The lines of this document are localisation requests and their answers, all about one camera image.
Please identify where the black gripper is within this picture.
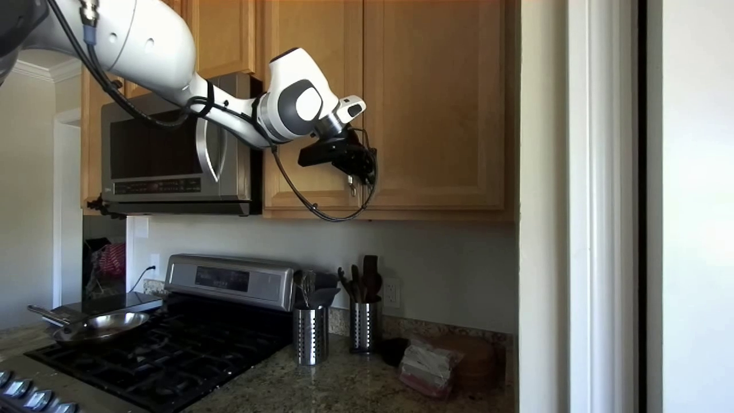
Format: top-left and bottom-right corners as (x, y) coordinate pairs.
(328, 127), (380, 187)

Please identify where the tall wooden cupboard door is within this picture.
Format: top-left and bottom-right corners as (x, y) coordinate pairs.
(261, 0), (368, 215)
(363, 0), (512, 215)

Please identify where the dark object with pink patch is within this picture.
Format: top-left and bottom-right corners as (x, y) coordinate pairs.
(80, 236), (129, 312)

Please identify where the dark wooden spatula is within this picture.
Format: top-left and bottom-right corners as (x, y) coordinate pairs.
(361, 252), (386, 302)

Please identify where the brown wooden spoon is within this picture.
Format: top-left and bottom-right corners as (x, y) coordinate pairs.
(336, 263), (363, 302)

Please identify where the metal spatula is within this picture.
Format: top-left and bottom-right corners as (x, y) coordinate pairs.
(310, 268), (341, 312)

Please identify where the metal ladle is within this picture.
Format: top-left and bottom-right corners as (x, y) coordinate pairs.
(292, 268), (317, 312)

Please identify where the perforated steel utensil holder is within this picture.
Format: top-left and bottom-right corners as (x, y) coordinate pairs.
(351, 297), (386, 353)

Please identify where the shiny steel utensil holder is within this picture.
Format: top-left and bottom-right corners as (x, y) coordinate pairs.
(293, 304), (330, 366)

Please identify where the stainless steel microwave oven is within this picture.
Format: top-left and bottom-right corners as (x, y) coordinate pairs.
(99, 74), (265, 217)

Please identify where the small black bowl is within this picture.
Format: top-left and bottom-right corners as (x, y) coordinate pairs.
(379, 334), (410, 366)

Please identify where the zip bag with white packets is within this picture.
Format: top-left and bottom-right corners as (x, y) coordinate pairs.
(396, 339), (466, 398)

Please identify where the round wooden board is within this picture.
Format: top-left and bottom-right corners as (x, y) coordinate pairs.
(422, 330), (507, 396)

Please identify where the black gas stove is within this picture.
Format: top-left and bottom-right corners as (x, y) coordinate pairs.
(0, 252), (304, 413)

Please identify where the steel frying pan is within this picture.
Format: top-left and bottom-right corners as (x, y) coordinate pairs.
(26, 302), (154, 345)

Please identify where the wooden wall cupboard unit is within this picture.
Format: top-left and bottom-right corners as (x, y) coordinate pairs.
(78, 0), (524, 224)

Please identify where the curved silver microwave handle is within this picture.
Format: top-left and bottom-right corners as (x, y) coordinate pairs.
(193, 112), (230, 184)

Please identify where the white door frame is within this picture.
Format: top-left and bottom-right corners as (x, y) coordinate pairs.
(518, 0), (640, 413)

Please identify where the white wall switch plate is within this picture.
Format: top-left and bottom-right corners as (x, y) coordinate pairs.
(129, 215), (154, 241)

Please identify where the white wall outlet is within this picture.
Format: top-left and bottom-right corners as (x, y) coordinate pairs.
(142, 252), (165, 287)

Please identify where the thin appliance power cord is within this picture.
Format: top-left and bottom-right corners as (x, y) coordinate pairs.
(126, 262), (158, 297)

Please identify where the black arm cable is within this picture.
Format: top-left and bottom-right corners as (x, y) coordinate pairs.
(43, 0), (380, 224)

